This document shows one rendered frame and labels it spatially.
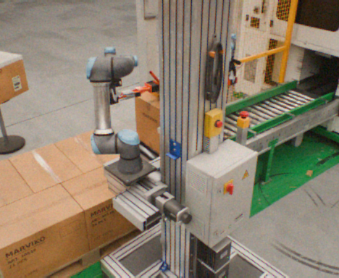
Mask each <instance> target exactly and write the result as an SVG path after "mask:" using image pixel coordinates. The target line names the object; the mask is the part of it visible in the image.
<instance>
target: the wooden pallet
mask: <svg viewBox="0 0 339 278"><path fill-rule="evenodd" d="M145 231H146V229H145V230H143V231H141V230H139V229H138V228H137V227H135V228H133V229H131V230H128V231H127V232H126V233H124V234H121V235H120V236H119V237H116V238H114V239H112V240H109V242H107V243H105V244H102V245H100V246H99V247H97V248H95V249H93V250H92V251H88V252H87V253H85V254H84V255H82V256H80V257H78V258H75V259H74V260H72V261H71V262H68V263H66V264H65V265H64V266H60V267H59V268H57V269H56V270H53V271H51V272H49V273H48V274H45V275H43V276H42V277H39V278H69V277H71V276H73V275H74V274H77V272H80V271H82V270H84V269H86V268H88V267H89V266H90V265H93V264H95V263H96V262H97V261H100V260H101V259H102V258H104V257H105V256H108V254H111V253H112V252H113V251H115V250H117V249H118V248H119V247H122V246H123V245H124V244H126V243H128V242H129V241H131V240H132V239H134V238H135V237H137V236H139V235H140V234H141V233H144V232H145ZM0 278H1V277H0Z"/></svg>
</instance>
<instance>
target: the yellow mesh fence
mask: <svg viewBox="0 0 339 278"><path fill-rule="evenodd" d="M297 1H298V0H291V1H290V13H289V17H288V24H287V26H286V27H287V29H286V32H285V34H286V35H285V41H284V42H285V44H283V45H284V46H281V47H279V48H277V49H273V48H274V47H272V49H270V50H268V51H266V50H265V52H264V50H262V51H263V53H259V51H258V54H254V55H253V56H247V57H244V58H242V59H239V60H240V62H241V64H242V66H243V63H244V62H245V63H247V62H248V61H250V63H251V61H252V63H253V60H255V59H258V58H261V57H265V56H268V55H270V54H271V55H272V54H274V53H276V55H277V53H280V51H281V52H282V51H283V53H282V58H281V68H280V71H279V72H280V74H279V80H278V82H279V83H284V82H285V72H286V68H287V64H288V53H289V49H290V42H291V38H292V35H293V24H294V20H295V16H296V9H297ZM248 55H249V54H248ZM274 56H275V54H274ZM245 63H244V66H245Z"/></svg>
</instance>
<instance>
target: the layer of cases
mask: <svg viewBox="0 0 339 278"><path fill-rule="evenodd" d="M92 134H93V130H91V131H90V132H84V133H83V134H80V135H76V136H73V137H71V138H68V139H64V140H61V141H59V142H55V143H54V144H51V145H48V146H44V147H42V148H37V149H35V150H32V151H29V152H25V153H22V154H20V155H18V156H13V157H11V158H9V159H5V160H3V161H0V277H1V278H39V277H42V276H43V275H45V274H48V273H49V272H51V271H53V270H56V269H57V268H59V267H60V266H64V265H65V264H66V263H68V262H71V261H72V260H74V259H75V258H78V257H80V256H82V255H84V254H85V253H87V252H88V251H92V250H93V249H95V248H97V247H99V246H100V245H102V244H105V243H107V242H109V240H112V239H114V238H116V237H119V236H120V235H121V234H124V233H126V232H127V231H128V230H131V229H133V228H135V225H134V224H132V222H130V221H129V220H127V219H126V218H125V216H123V215H122V214H120V213H119V211H117V210H116V209H115V208H113V203H112V198H115V194H113V193H112V191H110V190H109V187H108V181H107V177H105V176H104V168H103V164H105V163H107V162H108V161H111V160H113V159H115V158H118V157H120V155H119V154H112V155H96V154H95V153H94V152H93V149H92V146H91V135H92Z"/></svg>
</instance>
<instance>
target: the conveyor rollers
mask: <svg viewBox="0 0 339 278"><path fill-rule="evenodd" d="M314 99H315V98H311V97H308V96H305V95H302V94H301V93H297V92H295V91H292V90H287V91H286V92H284V93H280V94H277V95H276V96H272V97H270V98H268V99H264V100H263V101H260V102H258V103H255V104H252V105H250V106H247V107H245V108H243V109H239V110H237V111H234V112H233V113H229V114H227V115H225V122H224V129H223V133H224V134H225V135H224V134H223V140H227V138H228V136H232V135H236V134H235V133H236V132H237V119H238V117H239V116H240V112H242V111H246V112H247V113H249V116H247V117H248V118H250V122H249V126H248V129H249V128H250V127H253V126H254V125H255V126H256V125H258V124H260V123H262V122H265V121H267V120H268V119H272V118H274V117H276V116H279V115H281V114H283V113H284V112H288V111H290V110H291V109H295V108H296V107H298V106H301V105H304V104H305V103H308V102H310V101H313V100H314ZM323 105H325V103H324V104H322V105H321V106H323ZM318 107H320V106H317V107H316V108H318ZM316 108H314V109H316ZM312 110H313V109H310V110H308V111H307V112H309V111H312ZM305 113H306V112H304V113H302V114H300V115H299V116H301V115H303V114H305ZM296 117H298V116H295V117H294V119H295V118H296ZM290 120H291V119H288V120H287V121H285V122H288V121H290ZM283 123H284V122H282V123H280V124H278V125H281V124H283ZM229 124H230V125H229ZM231 125H232V126H231ZM278 125H275V126H274V127H276V126H278ZM233 126H234V127H233ZM274 127H271V128H270V129H273V128H274ZM225 128H226V129H225ZM227 129H228V130H227ZM270 129H267V130H265V131H263V132H266V131H268V130H270ZM263 132H260V133H258V134H256V135H260V134H262V133H263ZM227 135H228V136H227ZM146 146H147V147H148V148H150V147H149V146H148V145H146ZM150 149H151V150H152V151H154V152H155V153H156V154H158V155H160V154H159V153H158V152H156V151H155V150H154V149H152V148H150ZM139 151H141V152H142V153H143V154H145V155H146V156H147V157H149V158H150V159H152V161H153V160H154V159H156V158H158V156H156V155H154V154H153V153H152V152H151V151H149V150H148V149H147V148H145V147H143V146H142V145H139Z"/></svg>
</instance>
